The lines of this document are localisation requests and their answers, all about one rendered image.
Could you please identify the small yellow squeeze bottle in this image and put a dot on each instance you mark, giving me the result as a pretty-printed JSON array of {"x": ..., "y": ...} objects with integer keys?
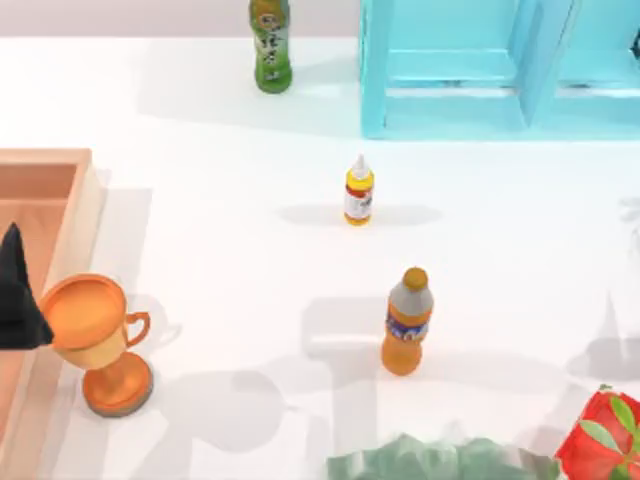
[{"x": 358, "y": 195}]

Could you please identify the orange soda bottle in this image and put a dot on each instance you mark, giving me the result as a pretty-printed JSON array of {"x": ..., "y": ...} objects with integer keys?
[{"x": 406, "y": 330}]

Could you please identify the green bottle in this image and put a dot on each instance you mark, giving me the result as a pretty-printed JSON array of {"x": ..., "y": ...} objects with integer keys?
[{"x": 272, "y": 50}]

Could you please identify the light blue rack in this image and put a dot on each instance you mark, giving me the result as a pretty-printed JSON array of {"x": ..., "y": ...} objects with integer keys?
[{"x": 480, "y": 70}]

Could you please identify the orange trophy cup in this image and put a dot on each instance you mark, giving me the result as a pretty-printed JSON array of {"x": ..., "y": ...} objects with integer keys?
[{"x": 95, "y": 330}]

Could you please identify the green leafy plant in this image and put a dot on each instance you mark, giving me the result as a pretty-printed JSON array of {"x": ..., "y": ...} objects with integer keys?
[{"x": 435, "y": 460}]

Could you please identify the salmon shallow box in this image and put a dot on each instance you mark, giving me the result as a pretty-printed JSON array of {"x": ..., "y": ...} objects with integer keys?
[{"x": 45, "y": 225}]

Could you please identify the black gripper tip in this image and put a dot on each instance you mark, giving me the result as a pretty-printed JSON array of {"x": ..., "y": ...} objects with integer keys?
[{"x": 17, "y": 310}]

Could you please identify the red flower plant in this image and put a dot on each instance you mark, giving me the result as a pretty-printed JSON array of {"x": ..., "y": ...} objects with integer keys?
[{"x": 600, "y": 440}]

